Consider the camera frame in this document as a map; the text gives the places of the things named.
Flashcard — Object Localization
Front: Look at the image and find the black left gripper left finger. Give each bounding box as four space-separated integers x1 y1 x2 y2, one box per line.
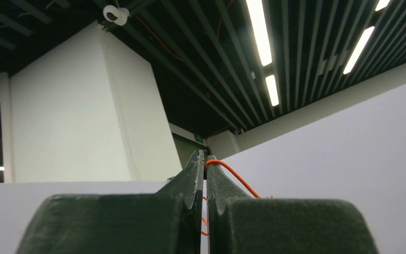
16 150 205 253

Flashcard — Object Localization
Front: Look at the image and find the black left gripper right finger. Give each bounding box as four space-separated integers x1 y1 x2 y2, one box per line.
206 156 378 253

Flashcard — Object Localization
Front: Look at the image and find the white ceiling security camera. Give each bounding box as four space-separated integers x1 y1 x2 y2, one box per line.
103 5 130 26

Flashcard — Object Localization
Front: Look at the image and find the ceiling light strip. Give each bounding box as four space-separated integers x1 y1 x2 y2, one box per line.
265 75 280 106
343 26 375 75
246 0 272 66

